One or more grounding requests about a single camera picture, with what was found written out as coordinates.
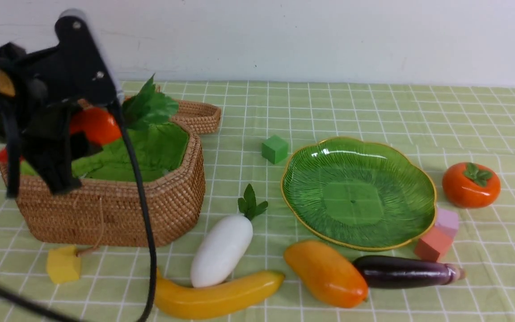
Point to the purple toy eggplant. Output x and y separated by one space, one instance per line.
387 272

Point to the orange toy carrot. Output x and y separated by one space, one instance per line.
147 112

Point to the orange toy persimmon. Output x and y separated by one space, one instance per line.
471 185

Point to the green checkered tablecloth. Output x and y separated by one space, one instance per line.
435 126

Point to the green glass leaf plate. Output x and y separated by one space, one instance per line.
359 194

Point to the yellow foam cube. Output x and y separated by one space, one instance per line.
63 264

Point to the woven wicker basket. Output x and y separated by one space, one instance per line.
109 212

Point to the green foam cube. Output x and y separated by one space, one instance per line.
275 149

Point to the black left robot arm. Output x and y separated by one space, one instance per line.
10 131

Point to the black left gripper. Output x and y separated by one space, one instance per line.
72 71

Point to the red foam cube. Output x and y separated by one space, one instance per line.
433 245

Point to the yellow toy banana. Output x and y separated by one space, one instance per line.
219 300

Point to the orange toy mango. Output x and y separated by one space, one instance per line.
327 274

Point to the white toy radish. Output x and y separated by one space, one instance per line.
225 244

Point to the pink foam cube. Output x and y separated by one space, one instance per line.
447 221

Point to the wicker basket lid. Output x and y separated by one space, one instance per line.
200 117

